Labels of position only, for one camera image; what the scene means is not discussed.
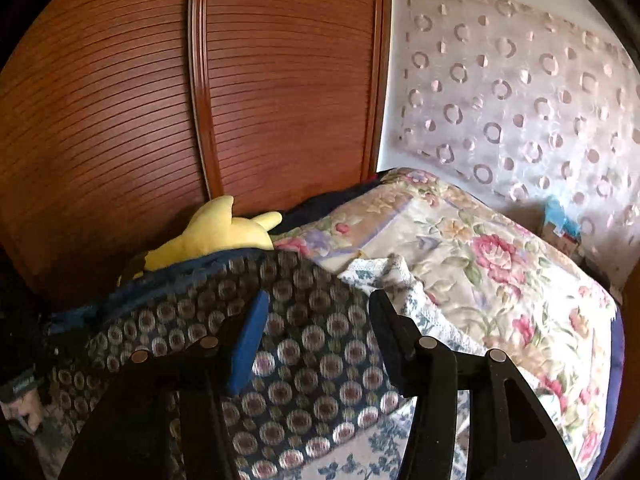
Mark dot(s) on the dark cloth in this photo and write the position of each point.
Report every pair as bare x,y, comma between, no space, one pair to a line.
325,205

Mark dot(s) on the floral quilt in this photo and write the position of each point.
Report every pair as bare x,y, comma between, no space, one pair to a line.
500,280

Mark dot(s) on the small cardboard box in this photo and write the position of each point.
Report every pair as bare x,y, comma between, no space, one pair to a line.
565,245

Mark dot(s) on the navy circle-patterned garment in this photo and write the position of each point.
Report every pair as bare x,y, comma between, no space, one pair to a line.
310,360

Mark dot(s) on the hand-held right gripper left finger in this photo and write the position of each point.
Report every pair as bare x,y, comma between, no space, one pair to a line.
247,345

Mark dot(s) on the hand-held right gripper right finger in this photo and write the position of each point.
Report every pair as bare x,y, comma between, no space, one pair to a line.
395,340

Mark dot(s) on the blue plastic bag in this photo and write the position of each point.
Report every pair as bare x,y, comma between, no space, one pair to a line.
557,215

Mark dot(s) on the wooden slatted wardrobe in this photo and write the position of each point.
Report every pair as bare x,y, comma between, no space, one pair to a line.
125,110

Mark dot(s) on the sheer circle-patterned curtain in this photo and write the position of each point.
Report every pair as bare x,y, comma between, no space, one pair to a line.
500,100

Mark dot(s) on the yellow plush toy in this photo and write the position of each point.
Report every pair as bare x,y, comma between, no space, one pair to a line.
220,240

